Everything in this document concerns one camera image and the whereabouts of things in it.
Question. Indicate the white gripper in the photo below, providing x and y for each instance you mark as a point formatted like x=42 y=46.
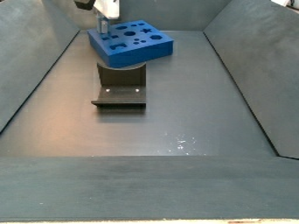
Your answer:
x=108 y=8

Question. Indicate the blue shape sorter board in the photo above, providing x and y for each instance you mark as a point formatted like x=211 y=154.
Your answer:
x=131 y=43

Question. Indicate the dark curved holder bracket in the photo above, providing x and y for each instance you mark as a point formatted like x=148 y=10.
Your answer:
x=121 y=86

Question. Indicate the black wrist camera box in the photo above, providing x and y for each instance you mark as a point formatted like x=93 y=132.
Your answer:
x=84 y=4

